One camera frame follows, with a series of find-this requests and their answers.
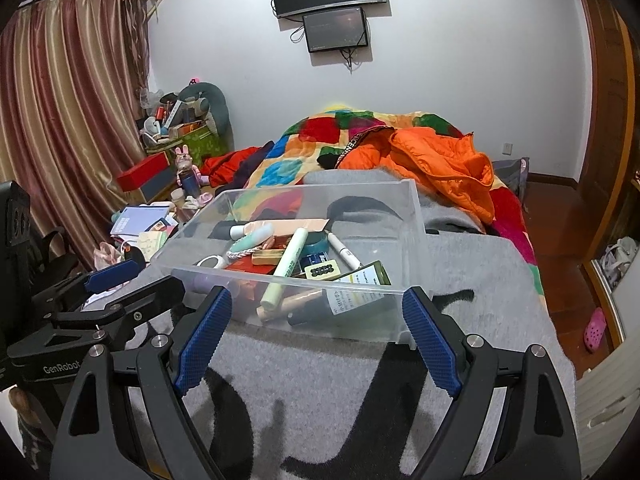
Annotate lilac tube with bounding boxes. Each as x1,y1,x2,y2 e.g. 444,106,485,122
187,272,221,293

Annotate small black wall monitor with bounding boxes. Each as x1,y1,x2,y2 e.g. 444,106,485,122
301,6,370,54

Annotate wooden cabinet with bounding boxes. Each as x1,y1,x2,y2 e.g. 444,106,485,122
582,170,640,351

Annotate pale yellow paper bag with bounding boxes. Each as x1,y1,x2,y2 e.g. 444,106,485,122
137,230,168,261

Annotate white marker pen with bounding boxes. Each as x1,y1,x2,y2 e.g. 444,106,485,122
326,231,363,270

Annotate green glass bottle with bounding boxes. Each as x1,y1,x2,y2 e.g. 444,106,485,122
287,260,392,328

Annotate red jacket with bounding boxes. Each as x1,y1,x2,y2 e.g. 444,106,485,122
202,144,273,186

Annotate beige cream tube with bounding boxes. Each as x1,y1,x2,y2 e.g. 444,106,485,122
229,218,331,242

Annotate white slatted furniture panel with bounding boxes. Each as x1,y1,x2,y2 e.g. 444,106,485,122
575,340,640,480

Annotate green patterned box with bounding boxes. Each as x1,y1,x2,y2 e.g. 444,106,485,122
145,125,231,161

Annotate orange puffer jacket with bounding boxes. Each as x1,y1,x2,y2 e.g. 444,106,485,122
335,126,496,226

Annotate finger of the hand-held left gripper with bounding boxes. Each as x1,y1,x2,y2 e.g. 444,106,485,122
30,259,143,313
52,275,187,356

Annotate pink clog shoe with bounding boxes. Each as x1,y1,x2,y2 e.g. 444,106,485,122
584,307,607,353

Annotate red printed carton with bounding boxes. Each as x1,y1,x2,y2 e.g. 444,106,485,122
220,240,301,296

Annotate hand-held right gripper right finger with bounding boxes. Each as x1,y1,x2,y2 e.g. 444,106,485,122
401,286,583,480

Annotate striped pink gold curtain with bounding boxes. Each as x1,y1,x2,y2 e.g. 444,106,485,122
0,0,153,271

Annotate wooden door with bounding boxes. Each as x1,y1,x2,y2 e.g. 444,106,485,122
575,0,631,191

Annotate mint green bottle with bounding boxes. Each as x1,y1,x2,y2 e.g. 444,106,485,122
226,224,275,261

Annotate colourful patchwork quilt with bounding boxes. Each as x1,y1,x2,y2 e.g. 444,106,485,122
220,107,546,301

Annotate clear plastic storage bin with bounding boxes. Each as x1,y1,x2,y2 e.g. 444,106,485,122
150,179,427,348

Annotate white card black dots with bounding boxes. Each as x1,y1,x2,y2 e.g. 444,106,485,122
305,261,341,281

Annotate grey purple backpack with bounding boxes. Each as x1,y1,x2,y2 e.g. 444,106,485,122
492,157,530,198

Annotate pink cloth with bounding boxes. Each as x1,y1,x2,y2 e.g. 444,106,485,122
94,241,126,268

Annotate black chair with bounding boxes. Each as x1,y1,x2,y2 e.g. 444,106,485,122
32,227,83,281

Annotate light green tube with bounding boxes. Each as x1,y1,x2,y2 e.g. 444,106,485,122
259,227,310,311

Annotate white bag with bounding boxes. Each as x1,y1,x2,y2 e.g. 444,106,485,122
600,236,638,286

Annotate beige bottle red cap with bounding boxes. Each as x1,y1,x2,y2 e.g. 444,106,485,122
256,292,321,323

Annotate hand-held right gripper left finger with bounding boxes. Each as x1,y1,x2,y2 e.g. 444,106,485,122
50,285,233,480

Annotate blue white notebook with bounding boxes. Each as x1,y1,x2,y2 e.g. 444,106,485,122
110,202,173,238

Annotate pink bunny figure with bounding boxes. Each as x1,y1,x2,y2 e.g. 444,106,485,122
174,145,198,173

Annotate red long box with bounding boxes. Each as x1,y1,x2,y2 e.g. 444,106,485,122
116,152,171,192

